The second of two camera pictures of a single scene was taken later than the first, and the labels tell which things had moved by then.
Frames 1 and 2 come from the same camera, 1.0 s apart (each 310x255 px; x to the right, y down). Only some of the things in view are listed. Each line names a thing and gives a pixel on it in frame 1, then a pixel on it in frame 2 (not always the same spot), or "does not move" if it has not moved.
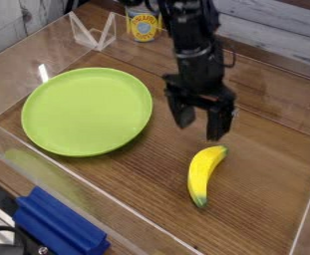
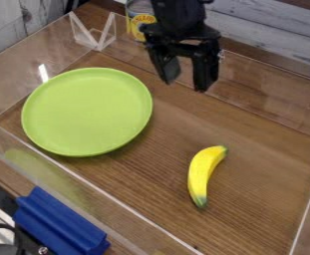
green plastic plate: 86,112 does not move
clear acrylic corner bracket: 85,38 does not move
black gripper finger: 181,111 → 165,63
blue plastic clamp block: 57,227 does not move
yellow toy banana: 201,168 does not move
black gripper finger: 219,119 → 205,65
